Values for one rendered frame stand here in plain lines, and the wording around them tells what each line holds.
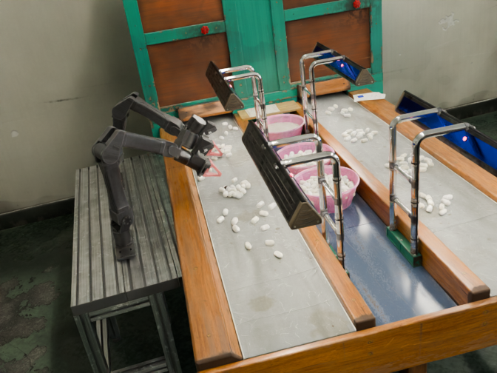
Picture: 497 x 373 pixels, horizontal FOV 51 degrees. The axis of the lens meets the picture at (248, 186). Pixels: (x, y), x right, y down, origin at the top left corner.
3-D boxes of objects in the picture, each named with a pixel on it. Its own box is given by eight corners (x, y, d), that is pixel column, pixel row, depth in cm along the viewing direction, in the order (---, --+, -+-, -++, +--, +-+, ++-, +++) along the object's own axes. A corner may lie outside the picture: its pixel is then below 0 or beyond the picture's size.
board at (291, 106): (242, 121, 281) (242, 119, 280) (237, 112, 294) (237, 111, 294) (301, 109, 285) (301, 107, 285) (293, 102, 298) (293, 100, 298)
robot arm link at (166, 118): (186, 121, 241) (126, 86, 235) (182, 129, 233) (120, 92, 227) (173, 142, 246) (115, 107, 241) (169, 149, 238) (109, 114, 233)
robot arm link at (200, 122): (207, 120, 240) (186, 105, 238) (204, 126, 232) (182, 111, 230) (194, 138, 245) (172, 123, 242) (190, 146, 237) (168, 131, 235)
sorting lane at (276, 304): (244, 365, 133) (243, 358, 132) (181, 131, 293) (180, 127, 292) (356, 336, 136) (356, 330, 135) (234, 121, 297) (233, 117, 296)
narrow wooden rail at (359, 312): (357, 354, 139) (356, 323, 134) (235, 132, 300) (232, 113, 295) (376, 349, 140) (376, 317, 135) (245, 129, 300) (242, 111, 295)
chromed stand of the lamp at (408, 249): (413, 268, 166) (415, 136, 146) (386, 236, 183) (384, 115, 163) (468, 254, 168) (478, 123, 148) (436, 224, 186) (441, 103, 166)
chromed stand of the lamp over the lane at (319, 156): (291, 297, 161) (276, 165, 141) (275, 261, 178) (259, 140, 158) (350, 283, 163) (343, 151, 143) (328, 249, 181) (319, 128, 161)
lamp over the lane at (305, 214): (291, 231, 126) (288, 205, 122) (241, 141, 181) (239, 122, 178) (322, 224, 127) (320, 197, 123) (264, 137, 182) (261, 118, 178)
